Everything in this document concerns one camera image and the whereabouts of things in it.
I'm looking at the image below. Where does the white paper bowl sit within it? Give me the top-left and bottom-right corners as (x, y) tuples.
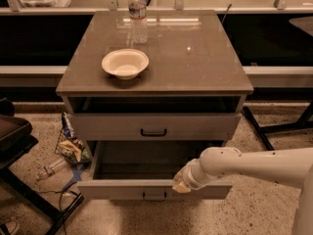
(102, 49), (149, 80)

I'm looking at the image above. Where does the black stand frame right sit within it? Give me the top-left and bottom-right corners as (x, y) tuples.
(243, 102), (313, 151)

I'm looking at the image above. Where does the white sneaker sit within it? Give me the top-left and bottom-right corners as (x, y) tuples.
(0, 221), (20, 235)

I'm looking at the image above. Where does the empty plastic bottle on floor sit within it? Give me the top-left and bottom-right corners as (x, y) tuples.
(36, 158), (67, 181)

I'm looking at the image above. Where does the grey drawer cabinet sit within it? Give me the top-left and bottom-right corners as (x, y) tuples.
(55, 10), (254, 149)

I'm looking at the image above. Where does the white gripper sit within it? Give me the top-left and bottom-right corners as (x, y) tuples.
(172, 159), (218, 194)

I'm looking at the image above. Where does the wire basket with snack bags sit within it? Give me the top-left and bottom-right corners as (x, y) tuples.
(58, 113), (91, 165)

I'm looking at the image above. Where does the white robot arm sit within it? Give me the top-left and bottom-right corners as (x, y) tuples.
(172, 147), (313, 235)

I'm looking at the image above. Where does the grey drawer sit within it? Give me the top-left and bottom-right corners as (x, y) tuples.
(69, 114), (241, 141)
(77, 141), (232, 202)

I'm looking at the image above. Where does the clear plastic water bottle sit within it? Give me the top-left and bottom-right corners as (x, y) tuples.
(128, 0), (148, 44)

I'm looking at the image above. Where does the black chair on left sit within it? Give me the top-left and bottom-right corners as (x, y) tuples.
(0, 102), (82, 235)

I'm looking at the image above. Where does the black cable on floor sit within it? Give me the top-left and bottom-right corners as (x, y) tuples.
(35, 179), (86, 235)

